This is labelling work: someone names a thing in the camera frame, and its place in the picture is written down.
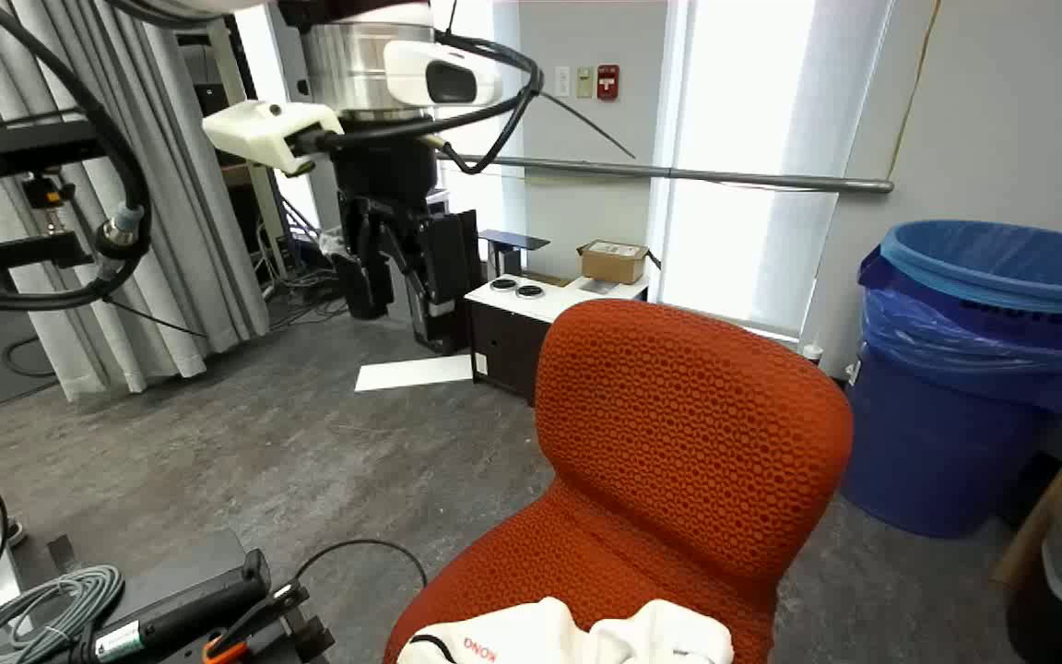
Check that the beige wall switch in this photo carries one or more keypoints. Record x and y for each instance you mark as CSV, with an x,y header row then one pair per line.
x,y
585,83

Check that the black computer tower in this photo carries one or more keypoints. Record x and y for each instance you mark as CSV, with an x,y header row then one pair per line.
x,y
459,280

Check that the orange fabric chair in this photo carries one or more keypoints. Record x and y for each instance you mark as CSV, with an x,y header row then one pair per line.
x,y
692,453

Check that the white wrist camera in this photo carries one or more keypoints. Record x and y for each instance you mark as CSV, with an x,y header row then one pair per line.
x,y
414,69

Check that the grey curtain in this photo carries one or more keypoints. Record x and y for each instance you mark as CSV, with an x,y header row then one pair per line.
x,y
186,269

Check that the black camera stand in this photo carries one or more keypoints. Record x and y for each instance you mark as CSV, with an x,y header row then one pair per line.
x,y
17,141

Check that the small dark stool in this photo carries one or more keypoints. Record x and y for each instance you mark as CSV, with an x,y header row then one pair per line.
x,y
512,242

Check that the black cabinet with white top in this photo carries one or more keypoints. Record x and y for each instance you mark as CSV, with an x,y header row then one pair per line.
x,y
505,353

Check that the small cardboard box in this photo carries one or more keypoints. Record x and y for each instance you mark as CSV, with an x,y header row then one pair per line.
x,y
610,263

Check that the white scarf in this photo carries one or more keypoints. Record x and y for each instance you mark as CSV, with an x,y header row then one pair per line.
x,y
516,633

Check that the dark storage shelf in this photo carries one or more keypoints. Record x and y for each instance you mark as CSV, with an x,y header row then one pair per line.
x,y
217,76

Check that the dark blue bin liner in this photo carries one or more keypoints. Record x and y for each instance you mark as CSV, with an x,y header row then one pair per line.
x,y
959,324

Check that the blue plastic trash bin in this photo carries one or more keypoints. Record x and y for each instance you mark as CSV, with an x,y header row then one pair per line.
x,y
923,453

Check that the red fire alarm box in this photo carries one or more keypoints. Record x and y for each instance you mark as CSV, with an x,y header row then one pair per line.
x,y
604,83

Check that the wide white window shade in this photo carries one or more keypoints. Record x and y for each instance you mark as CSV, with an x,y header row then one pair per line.
x,y
775,98

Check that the white wall switch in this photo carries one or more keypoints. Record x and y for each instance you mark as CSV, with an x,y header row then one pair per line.
x,y
560,78

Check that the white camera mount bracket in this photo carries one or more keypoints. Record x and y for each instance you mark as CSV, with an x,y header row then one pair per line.
x,y
259,129

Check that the white sheet on floor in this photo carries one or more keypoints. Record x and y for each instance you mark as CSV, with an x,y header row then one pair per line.
x,y
405,375

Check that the grey wall rail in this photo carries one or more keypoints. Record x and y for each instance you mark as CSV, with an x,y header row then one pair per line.
x,y
738,177

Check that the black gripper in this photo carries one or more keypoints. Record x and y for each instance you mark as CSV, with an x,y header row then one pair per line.
x,y
385,160

